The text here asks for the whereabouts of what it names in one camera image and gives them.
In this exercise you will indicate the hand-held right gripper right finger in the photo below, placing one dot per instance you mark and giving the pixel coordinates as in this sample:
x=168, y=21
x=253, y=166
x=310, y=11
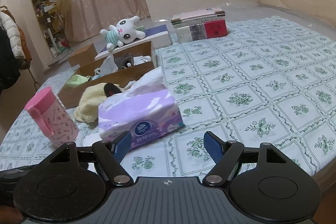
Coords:
x=213, y=145

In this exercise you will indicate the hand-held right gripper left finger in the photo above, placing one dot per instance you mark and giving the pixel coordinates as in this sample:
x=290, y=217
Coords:
x=122, y=145

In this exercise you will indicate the purple tissue pack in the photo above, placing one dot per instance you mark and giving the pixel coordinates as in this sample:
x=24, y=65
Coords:
x=136, y=111

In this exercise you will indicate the yellow towel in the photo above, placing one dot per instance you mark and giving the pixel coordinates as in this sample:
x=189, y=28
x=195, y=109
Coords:
x=90, y=103

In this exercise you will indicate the black and red soft item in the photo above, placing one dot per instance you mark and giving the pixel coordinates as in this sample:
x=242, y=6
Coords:
x=111, y=89

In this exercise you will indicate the pink lidded cup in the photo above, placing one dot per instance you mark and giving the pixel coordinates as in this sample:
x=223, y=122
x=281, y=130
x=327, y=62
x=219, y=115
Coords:
x=56, y=121

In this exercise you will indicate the blue face mask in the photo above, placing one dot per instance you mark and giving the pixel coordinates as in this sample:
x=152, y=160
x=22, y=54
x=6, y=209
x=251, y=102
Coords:
x=95, y=77

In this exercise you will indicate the light green cloth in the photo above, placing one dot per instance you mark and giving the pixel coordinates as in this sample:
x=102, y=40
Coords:
x=77, y=81

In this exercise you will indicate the translucent plastic bag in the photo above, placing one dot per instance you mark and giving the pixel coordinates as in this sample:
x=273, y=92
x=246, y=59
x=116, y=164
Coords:
x=108, y=65

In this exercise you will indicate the dark brown glove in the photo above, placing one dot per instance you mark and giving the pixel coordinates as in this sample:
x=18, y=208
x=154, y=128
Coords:
x=124, y=60

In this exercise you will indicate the green floral tablecloth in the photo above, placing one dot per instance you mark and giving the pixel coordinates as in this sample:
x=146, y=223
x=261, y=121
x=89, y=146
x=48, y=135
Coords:
x=249, y=82

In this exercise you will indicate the small closed cardboard box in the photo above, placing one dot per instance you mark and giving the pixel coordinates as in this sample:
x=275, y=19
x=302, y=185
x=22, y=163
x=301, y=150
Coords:
x=84, y=56

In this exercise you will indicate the gold clothes rack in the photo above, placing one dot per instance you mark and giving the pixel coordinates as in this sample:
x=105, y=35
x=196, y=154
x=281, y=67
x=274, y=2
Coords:
x=32, y=77

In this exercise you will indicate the flat white and blue box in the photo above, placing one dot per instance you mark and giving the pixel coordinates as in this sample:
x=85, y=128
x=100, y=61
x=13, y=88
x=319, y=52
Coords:
x=160, y=37

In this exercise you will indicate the white rabbit plush toy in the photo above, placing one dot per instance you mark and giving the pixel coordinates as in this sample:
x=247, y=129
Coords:
x=126, y=31

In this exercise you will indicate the thin white book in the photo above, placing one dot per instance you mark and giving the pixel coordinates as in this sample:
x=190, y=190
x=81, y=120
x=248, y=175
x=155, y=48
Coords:
x=199, y=20

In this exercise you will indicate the brown jacket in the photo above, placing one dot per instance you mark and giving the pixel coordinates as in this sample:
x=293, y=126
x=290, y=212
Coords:
x=25, y=48

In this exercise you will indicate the pink book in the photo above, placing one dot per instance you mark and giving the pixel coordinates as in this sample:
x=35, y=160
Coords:
x=197, y=14

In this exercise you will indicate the white puffer jacket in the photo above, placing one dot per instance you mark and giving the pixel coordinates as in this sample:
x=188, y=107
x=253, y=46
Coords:
x=10, y=35

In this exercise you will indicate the standing fan with plastic cover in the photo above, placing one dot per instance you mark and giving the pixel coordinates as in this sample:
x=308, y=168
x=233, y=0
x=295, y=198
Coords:
x=64, y=3

